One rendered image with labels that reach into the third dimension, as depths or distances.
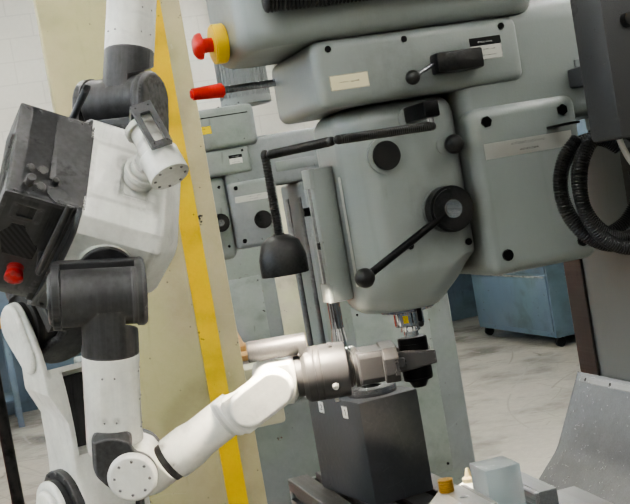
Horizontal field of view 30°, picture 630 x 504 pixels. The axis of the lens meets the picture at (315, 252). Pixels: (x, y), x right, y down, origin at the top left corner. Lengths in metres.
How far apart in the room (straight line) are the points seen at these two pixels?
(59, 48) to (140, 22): 1.39
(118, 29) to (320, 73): 0.54
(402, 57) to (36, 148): 0.61
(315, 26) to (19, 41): 9.26
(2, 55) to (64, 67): 7.38
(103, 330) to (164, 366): 1.72
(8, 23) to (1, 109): 0.77
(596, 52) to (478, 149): 0.26
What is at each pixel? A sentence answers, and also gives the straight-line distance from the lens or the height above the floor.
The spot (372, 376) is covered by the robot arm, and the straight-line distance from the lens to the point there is 1.83.
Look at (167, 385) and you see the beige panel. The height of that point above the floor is 1.02.
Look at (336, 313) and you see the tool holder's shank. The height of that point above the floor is 1.28.
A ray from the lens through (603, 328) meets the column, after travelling 2.08.
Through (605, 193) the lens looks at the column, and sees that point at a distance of 1.99.
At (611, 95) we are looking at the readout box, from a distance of 1.61.
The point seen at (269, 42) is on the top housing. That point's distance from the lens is 1.70.
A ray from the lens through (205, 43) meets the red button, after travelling 1.78.
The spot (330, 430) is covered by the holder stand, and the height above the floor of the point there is 1.07.
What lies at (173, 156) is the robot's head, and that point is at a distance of 1.86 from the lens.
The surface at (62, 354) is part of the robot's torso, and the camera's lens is 2.26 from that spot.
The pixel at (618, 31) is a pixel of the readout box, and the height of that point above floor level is 1.66.
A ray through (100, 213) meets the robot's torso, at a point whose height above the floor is 1.54.
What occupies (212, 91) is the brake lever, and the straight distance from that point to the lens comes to 1.88.
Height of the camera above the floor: 1.52
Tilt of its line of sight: 3 degrees down
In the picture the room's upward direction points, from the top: 10 degrees counter-clockwise
